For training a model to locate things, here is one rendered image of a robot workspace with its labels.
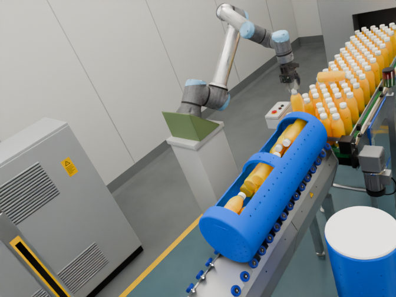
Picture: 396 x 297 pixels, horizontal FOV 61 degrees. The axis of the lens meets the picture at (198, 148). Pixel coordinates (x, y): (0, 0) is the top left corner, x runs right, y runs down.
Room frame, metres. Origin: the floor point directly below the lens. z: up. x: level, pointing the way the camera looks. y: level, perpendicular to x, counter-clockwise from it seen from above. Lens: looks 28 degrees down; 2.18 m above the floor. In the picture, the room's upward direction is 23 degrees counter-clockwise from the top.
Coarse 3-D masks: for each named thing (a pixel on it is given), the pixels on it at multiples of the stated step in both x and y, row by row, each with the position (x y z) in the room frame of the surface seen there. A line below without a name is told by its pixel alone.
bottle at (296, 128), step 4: (296, 120) 1.66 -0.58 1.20; (300, 120) 1.65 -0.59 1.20; (304, 120) 1.64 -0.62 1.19; (292, 124) 1.64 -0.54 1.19; (296, 124) 1.62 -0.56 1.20; (300, 124) 1.62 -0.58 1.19; (304, 124) 1.62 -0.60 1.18; (292, 128) 1.59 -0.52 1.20; (296, 128) 1.59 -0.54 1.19; (300, 128) 1.59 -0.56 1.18; (288, 132) 1.58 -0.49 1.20; (292, 132) 1.57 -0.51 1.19; (296, 132) 1.57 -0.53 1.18; (300, 132) 1.58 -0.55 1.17; (288, 136) 1.55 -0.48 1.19; (292, 136) 1.55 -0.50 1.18; (296, 136) 1.55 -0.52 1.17; (292, 140) 1.54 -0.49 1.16
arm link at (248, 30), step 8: (216, 8) 2.48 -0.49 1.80; (224, 8) 2.39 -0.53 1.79; (232, 8) 2.44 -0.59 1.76; (224, 16) 2.33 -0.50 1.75; (232, 16) 2.20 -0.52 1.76; (240, 16) 2.13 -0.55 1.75; (232, 24) 2.17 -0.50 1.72; (240, 24) 2.04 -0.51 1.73; (248, 24) 1.93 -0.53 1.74; (240, 32) 1.97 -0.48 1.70; (248, 32) 1.91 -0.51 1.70; (256, 32) 1.91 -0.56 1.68; (264, 32) 1.92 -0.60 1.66; (256, 40) 1.92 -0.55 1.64
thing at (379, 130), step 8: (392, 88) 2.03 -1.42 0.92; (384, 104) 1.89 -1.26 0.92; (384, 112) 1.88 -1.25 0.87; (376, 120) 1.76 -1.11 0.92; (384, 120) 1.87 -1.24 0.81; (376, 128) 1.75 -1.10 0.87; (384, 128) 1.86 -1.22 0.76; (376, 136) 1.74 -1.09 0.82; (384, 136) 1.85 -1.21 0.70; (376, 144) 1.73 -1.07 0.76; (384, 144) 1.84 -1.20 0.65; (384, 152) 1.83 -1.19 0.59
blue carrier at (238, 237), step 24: (288, 120) 1.74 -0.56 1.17; (312, 120) 1.59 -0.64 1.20; (264, 144) 1.65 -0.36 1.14; (312, 144) 1.47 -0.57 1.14; (288, 168) 1.32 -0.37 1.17; (264, 192) 1.20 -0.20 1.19; (288, 192) 1.25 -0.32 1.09; (216, 216) 1.12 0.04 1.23; (240, 216) 1.09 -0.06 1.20; (264, 216) 1.11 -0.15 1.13; (216, 240) 1.16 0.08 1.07; (240, 240) 1.04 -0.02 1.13
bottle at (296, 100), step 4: (292, 96) 1.86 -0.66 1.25; (296, 96) 1.84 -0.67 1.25; (300, 96) 1.84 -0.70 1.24; (292, 100) 1.85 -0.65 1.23; (296, 100) 1.83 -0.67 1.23; (300, 100) 1.83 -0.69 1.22; (292, 104) 1.85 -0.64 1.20; (296, 104) 1.83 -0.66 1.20; (300, 104) 1.83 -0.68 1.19; (292, 108) 1.86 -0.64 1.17; (296, 108) 1.83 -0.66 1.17; (300, 108) 1.83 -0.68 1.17; (304, 108) 1.84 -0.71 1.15
